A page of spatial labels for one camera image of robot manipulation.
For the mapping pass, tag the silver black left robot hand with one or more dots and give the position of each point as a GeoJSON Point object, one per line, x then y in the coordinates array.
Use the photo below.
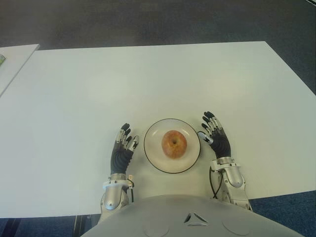
{"type": "Point", "coordinates": [121, 160]}

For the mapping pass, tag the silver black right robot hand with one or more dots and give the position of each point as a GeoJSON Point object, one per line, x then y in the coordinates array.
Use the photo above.
{"type": "Point", "coordinates": [222, 145]}

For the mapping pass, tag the red yellow apple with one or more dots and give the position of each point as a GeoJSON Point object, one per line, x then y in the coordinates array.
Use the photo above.
{"type": "Point", "coordinates": [174, 144]}

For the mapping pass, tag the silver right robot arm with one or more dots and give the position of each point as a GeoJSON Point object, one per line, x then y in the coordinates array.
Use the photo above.
{"type": "Point", "coordinates": [234, 177]}

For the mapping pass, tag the white plate with black rim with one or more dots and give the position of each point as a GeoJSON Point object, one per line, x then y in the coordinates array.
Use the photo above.
{"type": "Point", "coordinates": [153, 153]}

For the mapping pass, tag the grey robot torso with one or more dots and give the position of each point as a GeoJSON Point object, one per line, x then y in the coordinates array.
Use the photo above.
{"type": "Point", "coordinates": [197, 219]}

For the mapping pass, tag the white side table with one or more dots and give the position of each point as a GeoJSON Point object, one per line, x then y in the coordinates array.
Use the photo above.
{"type": "Point", "coordinates": [14, 64]}

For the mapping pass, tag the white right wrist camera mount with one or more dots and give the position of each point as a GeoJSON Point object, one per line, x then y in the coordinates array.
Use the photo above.
{"type": "Point", "coordinates": [217, 164]}

